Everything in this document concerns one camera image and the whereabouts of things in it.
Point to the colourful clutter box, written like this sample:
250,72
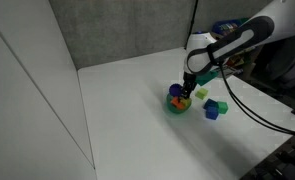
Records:
224,27

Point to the dark blue block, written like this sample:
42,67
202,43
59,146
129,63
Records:
210,103

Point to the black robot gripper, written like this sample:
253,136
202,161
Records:
189,84

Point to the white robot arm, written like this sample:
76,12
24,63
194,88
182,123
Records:
274,22

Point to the lime green block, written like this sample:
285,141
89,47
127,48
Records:
201,93

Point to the orange toy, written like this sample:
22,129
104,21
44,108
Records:
176,102

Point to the yellow star toy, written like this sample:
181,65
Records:
186,102

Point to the left blue block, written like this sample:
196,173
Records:
212,113

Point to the green bowl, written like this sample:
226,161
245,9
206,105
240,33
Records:
172,108

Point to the purple ball toy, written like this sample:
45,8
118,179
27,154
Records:
175,90

